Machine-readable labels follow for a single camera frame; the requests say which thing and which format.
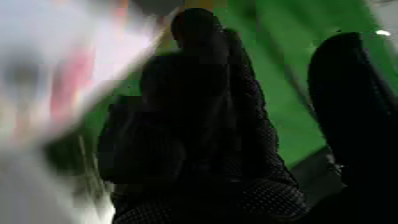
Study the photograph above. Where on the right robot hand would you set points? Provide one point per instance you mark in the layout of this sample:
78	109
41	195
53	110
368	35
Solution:
201	150

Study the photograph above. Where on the white sheet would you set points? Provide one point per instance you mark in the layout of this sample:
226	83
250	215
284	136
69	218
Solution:
28	40

